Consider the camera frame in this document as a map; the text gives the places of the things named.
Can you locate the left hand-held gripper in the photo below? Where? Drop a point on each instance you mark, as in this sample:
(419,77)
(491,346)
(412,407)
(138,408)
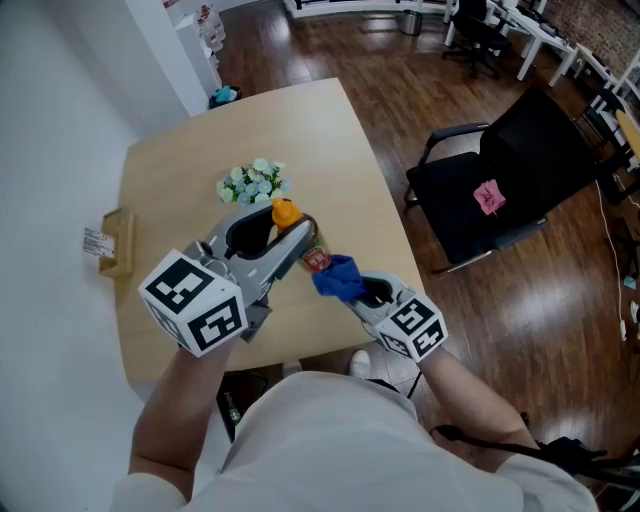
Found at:
(200,300)

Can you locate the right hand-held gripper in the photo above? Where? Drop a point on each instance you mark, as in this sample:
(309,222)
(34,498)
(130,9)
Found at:
(412,327)

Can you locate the orange-capped clear bottle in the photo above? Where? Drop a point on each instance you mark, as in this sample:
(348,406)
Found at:
(287,214)

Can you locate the blue cloth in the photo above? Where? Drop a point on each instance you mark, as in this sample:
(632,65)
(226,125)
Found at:
(339,280)

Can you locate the person's right forearm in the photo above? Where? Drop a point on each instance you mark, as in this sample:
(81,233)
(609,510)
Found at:
(465,400)

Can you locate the person's left forearm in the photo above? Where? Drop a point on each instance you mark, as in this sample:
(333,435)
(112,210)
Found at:
(177,410)

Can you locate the pink cloth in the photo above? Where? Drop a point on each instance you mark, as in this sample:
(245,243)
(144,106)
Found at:
(489,197)

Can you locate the white and blue flower bunch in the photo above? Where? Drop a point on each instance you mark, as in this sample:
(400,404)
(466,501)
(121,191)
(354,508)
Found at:
(252,182)

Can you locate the person's white shoe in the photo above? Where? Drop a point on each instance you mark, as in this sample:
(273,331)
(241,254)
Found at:
(360,362)
(292,368)

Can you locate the black waste bin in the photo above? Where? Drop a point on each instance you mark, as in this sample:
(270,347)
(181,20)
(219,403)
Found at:
(225,96)

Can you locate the person's white shirt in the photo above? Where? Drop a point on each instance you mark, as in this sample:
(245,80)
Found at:
(350,450)

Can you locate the black box under table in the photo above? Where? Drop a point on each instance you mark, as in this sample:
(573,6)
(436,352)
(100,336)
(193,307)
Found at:
(240,400)

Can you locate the white printed label card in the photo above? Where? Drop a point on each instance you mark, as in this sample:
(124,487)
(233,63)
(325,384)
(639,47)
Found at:
(97,243)

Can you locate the white shelf unit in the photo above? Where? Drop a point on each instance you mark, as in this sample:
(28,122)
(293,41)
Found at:
(202,45)

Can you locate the black armchair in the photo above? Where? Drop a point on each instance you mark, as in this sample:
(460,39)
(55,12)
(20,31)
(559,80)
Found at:
(530,165)

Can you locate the metal trash can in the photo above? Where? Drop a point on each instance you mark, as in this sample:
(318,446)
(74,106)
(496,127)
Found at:
(411,21)

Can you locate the black office swivel chair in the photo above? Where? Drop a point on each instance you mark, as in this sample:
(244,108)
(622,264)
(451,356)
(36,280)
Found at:
(477,32)

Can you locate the white desk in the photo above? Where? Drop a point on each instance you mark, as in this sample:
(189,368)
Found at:
(537,35)

